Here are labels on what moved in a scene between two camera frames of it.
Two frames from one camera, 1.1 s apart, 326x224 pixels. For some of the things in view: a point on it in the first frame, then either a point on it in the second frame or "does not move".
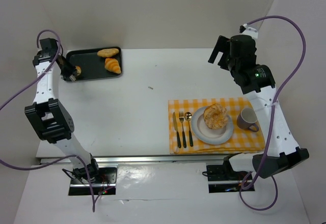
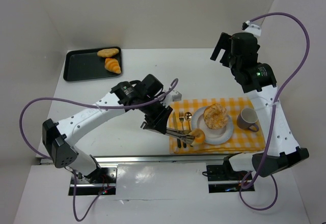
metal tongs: (72, 77) → (183, 136)
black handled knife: (174, 124) does not move
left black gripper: (67, 69) → (156, 121)
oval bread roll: (107, 52) does not move
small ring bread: (78, 70) → (199, 135)
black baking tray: (91, 64) does not move
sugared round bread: (215, 116) does not move
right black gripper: (223, 50) does not move
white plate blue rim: (208, 135) does not move
